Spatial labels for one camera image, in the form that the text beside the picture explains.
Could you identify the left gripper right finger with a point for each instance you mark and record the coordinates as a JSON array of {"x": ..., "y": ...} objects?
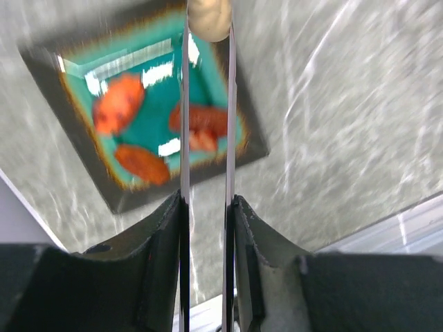
[{"x": 328, "y": 283}]

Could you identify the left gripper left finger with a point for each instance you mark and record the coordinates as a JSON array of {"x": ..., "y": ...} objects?
[{"x": 126, "y": 283}]

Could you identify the metal tongs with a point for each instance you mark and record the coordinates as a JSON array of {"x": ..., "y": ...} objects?
[{"x": 204, "y": 172}]

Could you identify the brown sausage piece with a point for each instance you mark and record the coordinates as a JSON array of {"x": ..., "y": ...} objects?
[{"x": 143, "y": 164}]

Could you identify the red shrimp piece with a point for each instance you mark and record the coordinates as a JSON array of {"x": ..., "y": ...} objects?
[{"x": 115, "y": 110}]

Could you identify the beige round bun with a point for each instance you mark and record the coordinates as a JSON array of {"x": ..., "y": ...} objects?
[{"x": 210, "y": 20}]

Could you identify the brown red meat piece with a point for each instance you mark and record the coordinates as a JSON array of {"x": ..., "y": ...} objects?
[{"x": 206, "y": 124}]

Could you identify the black teal square plate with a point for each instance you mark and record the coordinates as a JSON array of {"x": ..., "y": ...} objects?
[{"x": 73, "y": 67}]

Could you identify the aluminium mounting rail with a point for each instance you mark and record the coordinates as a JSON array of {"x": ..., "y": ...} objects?
[{"x": 398, "y": 228}]

